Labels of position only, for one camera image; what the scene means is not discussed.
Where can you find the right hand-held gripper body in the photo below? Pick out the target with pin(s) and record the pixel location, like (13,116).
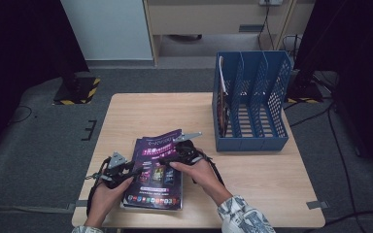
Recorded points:
(187,152)

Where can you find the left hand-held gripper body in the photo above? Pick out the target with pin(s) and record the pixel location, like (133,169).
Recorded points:
(115,168)

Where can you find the person's right hand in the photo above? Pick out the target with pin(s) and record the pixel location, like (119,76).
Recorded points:
(200,174)

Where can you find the person's left hand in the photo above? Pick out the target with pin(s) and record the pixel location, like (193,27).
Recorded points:
(105,200)

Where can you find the white wall socket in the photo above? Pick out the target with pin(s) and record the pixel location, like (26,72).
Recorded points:
(270,2)

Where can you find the black curtain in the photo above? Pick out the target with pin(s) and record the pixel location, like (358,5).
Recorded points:
(362,64)
(19,48)

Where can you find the maroon magazine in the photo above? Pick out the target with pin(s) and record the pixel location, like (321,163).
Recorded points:
(221,74)

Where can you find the white cabinet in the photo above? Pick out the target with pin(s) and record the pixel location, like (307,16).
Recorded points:
(110,29)

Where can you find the beige wooden desk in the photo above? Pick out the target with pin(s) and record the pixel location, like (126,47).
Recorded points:
(207,16)

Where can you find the thick white picture book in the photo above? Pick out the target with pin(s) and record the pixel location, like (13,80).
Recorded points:
(123,206)

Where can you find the grey tape piece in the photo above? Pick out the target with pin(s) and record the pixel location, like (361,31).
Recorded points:
(317,205)
(77,204)

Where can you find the black yellow striped stand base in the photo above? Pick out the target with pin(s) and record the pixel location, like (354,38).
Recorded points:
(77,92)
(304,90)

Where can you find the blue plastic file rack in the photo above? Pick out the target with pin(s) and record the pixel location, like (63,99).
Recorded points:
(255,144)

